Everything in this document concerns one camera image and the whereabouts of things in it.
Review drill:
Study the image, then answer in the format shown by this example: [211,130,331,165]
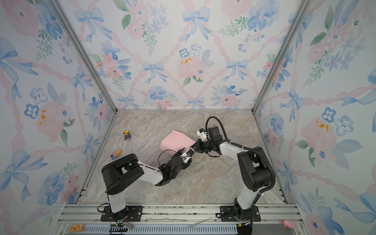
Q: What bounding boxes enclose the purple pink wrapping paper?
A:
[160,130,196,156]

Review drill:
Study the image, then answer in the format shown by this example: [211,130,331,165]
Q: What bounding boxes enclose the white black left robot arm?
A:
[101,148,194,213]

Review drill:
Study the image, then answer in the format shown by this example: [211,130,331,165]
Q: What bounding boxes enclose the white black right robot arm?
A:
[191,139,276,220]

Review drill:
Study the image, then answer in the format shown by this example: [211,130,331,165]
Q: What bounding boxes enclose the purple yellow toy figure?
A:
[123,131,131,141]

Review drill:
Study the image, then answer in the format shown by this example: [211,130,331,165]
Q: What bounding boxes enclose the orange blue toy figure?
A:
[111,150,122,159]

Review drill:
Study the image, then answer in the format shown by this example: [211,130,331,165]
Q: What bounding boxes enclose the orange tag label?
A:
[68,224,85,233]

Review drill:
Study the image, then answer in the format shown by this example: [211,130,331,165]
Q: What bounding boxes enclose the pink pig toy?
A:
[282,219,294,229]

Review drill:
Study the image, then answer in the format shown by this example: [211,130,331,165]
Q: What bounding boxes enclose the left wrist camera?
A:
[180,148,194,164]

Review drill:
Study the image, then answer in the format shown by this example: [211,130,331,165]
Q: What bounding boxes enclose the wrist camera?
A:
[197,126,223,142]
[180,148,194,164]

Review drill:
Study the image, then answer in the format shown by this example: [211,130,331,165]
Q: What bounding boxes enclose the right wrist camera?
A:
[197,126,223,142]

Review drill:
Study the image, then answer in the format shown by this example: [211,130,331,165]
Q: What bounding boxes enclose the black corrugated cable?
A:
[205,116,276,194]

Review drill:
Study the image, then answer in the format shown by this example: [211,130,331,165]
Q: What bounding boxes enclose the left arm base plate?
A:
[100,206,143,223]

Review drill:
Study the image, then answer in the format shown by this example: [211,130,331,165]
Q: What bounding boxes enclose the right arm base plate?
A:
[216,205,261,223]

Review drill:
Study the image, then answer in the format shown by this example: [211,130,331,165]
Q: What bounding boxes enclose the aluminium front rail frame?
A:
[52,203,308,235]

